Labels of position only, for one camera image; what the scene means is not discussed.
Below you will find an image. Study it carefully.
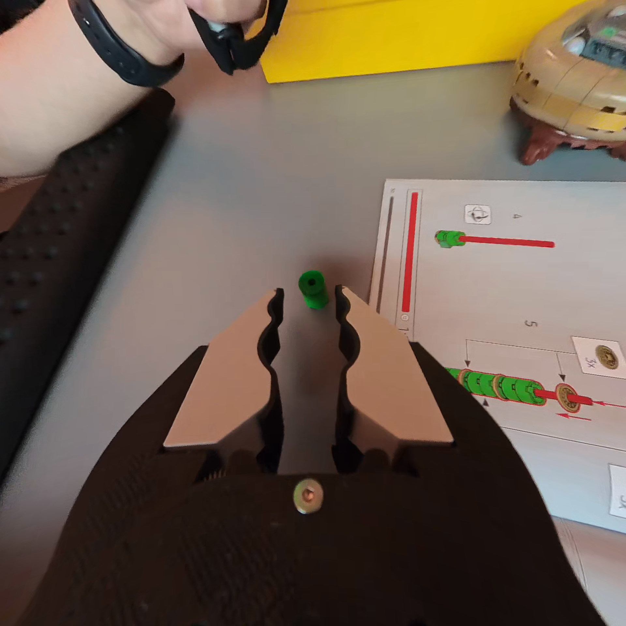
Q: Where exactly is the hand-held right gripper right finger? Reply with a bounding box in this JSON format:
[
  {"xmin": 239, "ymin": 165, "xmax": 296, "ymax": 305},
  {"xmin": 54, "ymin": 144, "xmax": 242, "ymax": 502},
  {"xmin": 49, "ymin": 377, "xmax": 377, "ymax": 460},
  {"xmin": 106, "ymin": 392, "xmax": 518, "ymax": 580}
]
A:
[{"xmin": 334, "ymin": 285, "xmax": 455, "ymax": 474}]

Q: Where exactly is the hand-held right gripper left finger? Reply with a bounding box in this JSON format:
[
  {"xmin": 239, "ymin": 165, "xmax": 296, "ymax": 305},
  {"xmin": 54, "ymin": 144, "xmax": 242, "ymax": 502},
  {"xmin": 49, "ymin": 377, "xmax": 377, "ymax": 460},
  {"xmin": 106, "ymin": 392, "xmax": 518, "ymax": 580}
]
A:
[{"xmin": 163, "ymin": 288, "xmax": 285, "ymax": 474}]

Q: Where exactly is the green cylinder brick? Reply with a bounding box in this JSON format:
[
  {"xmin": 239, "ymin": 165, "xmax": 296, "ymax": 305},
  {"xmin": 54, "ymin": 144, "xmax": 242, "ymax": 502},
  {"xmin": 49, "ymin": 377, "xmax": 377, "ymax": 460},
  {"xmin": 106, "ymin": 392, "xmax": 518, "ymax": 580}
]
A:
[{"xmin": 298, "ymin": 270, "xmax": 329, "ymax": 310}]

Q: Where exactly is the person's left forearm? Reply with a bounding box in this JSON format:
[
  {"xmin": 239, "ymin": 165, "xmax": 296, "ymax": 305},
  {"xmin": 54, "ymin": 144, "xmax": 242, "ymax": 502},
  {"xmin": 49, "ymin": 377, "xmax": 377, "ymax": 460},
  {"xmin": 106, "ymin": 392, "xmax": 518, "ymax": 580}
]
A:
[{"xmin": 0, "ymin": 0, "xmax": 147, "ymax": 179}]

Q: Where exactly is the grey desk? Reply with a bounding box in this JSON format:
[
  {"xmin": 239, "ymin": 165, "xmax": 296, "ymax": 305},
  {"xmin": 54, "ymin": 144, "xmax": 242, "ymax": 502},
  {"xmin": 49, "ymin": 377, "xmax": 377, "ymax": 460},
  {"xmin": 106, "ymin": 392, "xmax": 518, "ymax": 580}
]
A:
[{"xmin": 0, "ymin": 49, "xmax": 626, "ymax": 626}]

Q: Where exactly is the person's left hand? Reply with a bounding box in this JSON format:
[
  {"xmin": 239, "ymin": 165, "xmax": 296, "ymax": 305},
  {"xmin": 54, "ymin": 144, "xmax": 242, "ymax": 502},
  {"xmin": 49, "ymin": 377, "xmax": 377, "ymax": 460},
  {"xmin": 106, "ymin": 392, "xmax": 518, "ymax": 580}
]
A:
[{"xmin": 95, "ymin": 0, "xmax": 269, "ymax": 65}]

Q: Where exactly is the black wristband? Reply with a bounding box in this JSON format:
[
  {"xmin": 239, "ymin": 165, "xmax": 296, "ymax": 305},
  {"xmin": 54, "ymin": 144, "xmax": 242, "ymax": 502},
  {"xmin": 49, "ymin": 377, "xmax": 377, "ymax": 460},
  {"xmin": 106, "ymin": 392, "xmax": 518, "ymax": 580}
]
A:
[{"xmin": 67, "ymin": 0, "xmax": 186, "ymax": 88}]

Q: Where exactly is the open instruction booklet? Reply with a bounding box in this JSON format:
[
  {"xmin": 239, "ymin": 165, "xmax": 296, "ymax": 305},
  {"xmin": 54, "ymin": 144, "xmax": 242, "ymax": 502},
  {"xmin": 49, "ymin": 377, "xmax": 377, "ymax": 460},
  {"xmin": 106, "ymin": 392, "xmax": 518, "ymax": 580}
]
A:
[{"xmin": 368, "ymin": 179, "xmax": 626, "ymax": 622}]

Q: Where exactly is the yellow tray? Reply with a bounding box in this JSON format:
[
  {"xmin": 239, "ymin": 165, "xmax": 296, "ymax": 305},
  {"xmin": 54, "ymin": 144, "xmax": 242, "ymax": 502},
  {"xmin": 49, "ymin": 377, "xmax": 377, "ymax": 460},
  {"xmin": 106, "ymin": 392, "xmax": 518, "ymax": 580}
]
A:
[{"xmin": 245, "ymin": 0, "xmax": 602, "ymax": 84}]

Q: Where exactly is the black perforated mat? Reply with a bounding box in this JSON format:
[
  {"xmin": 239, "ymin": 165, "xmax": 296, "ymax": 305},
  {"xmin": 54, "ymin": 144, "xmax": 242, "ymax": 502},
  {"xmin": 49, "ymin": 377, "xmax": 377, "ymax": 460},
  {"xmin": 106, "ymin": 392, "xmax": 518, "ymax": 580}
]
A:
[{"xmin": 0, "ymin": 88, "xmax": 176, "ymax": 485}]

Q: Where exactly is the tan toy pot model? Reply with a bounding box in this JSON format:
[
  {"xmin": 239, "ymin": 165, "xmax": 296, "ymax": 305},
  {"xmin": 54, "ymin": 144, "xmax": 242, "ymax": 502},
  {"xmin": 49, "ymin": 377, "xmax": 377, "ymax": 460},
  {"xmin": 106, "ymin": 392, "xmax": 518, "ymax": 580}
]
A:
[{"xmin": 509, "ymin": 0, "xmax": 626, "ymax": 166}]

